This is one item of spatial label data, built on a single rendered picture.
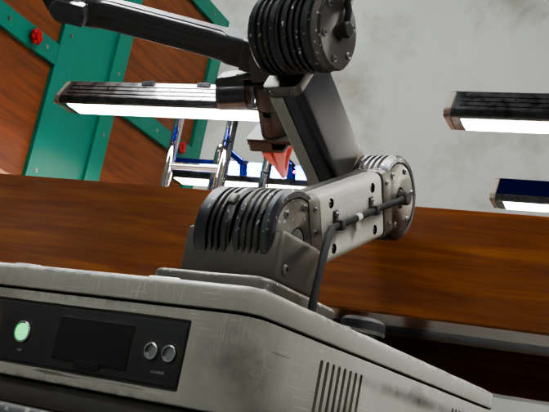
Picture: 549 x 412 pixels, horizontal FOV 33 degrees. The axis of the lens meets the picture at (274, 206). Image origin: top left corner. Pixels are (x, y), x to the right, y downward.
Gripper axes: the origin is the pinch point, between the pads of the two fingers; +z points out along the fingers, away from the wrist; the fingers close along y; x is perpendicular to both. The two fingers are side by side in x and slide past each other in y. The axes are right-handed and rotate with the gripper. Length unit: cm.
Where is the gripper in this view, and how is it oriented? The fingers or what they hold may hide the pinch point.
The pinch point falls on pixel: (283, 172)
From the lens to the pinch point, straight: 180.7
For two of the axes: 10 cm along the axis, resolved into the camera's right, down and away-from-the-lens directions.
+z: 1.6, 8.4, 5.2
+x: -3.8, 5.4, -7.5
